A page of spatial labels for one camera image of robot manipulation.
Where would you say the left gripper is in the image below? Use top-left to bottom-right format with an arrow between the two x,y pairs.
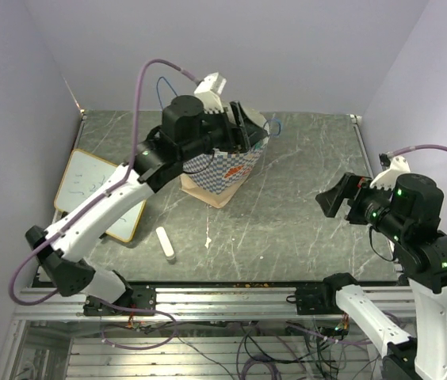
180,101 -> 268,162

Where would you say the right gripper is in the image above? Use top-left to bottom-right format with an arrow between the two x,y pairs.
315,169 -> 407,241

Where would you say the checkered paper bag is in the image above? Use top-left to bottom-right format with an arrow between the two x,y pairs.
180,107 -> 283,208

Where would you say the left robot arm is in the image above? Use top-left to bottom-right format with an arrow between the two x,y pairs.
26,95 -> 268,314

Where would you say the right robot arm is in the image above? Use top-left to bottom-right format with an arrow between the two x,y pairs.
315,173 -> 447,379

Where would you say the white marker eraser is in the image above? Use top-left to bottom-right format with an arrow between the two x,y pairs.
155,226 -> 176,264

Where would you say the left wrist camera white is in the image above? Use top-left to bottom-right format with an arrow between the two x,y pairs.
193,72 -> 227,114

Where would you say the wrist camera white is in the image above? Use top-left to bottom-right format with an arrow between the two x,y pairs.
369,153 -> 411,191
193,72 -> 227,114

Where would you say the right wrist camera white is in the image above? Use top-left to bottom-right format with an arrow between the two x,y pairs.
369,153 -> 411,191

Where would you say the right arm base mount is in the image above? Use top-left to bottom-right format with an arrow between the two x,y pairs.
285,285 -> 340,316

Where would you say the small whiteboard orange frame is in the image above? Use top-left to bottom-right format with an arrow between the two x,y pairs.
54,149 -> 146,243

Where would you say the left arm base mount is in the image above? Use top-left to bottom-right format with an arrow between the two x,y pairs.
83,284 -> 156,317

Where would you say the aluminium rail frame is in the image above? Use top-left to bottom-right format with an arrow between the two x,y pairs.
0,283 -> 422,380

